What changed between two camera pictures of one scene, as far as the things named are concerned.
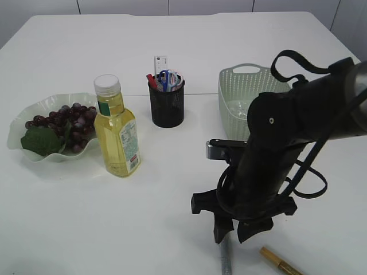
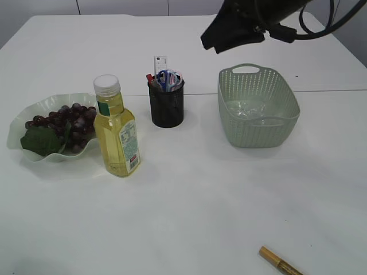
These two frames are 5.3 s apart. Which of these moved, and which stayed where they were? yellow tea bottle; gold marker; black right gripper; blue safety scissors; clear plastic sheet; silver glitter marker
Moved: silver glitter marker; black right gripper
Stayed: clear plastic sheet; gold marker; blue safety scissors; yellow tea bottle
